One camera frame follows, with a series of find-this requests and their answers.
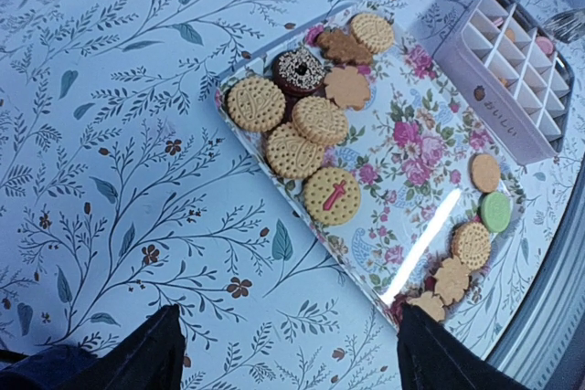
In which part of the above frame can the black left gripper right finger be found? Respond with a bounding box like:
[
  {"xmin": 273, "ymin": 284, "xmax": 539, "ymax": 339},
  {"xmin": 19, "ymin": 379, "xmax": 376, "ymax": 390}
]
[{"xmin": 397, "ymin": 303, "xmax": 527, "ymax": 390}]

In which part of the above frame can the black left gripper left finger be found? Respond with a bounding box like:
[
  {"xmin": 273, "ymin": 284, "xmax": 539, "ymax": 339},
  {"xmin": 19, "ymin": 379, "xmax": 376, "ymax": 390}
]
[{"xmin": 52, "ymin": 305, "xmax": 185, "ymax": 389}]

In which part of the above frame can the floral cookie tray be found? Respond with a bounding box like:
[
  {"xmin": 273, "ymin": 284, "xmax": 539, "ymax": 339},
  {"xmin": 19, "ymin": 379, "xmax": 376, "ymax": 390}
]
[{"xmin": 214, "ymin": 4, "xmax": 527, "ymax": 332}]

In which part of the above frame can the pink divided cookie tin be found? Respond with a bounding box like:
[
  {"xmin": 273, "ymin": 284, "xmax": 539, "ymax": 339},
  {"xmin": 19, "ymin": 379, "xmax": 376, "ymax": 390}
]
[{"xmin": 411, "ymin": 0, "xmax": 575, "ymax": 165}]

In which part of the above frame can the dark blue cup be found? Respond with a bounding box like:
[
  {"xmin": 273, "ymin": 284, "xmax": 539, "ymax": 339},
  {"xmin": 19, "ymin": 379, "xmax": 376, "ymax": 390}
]
[{"xmin": 1, "ymin": 345, "xmax": 98, "ymax": 389}]

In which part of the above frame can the dotted tan sandwich cookie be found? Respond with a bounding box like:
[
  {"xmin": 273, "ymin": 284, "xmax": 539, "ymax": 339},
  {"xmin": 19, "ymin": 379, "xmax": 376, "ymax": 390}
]
[{"xmin": 451, "ymin": 222, "xmax": 491, "ymax": 270}]

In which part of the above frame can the green round cookie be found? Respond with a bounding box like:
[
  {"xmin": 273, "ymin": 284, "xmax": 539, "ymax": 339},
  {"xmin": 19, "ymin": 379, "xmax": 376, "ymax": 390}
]
[{"xmin": 480, "ymin": 192, "xmax": 511, "ymax": 233}]

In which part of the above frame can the chocolate sprinkled donut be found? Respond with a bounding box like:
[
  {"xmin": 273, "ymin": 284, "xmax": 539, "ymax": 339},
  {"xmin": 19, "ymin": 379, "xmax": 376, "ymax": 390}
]
[{"xmin": 272, "ymin": 47, "xmax": 325, "ymax": 97}]

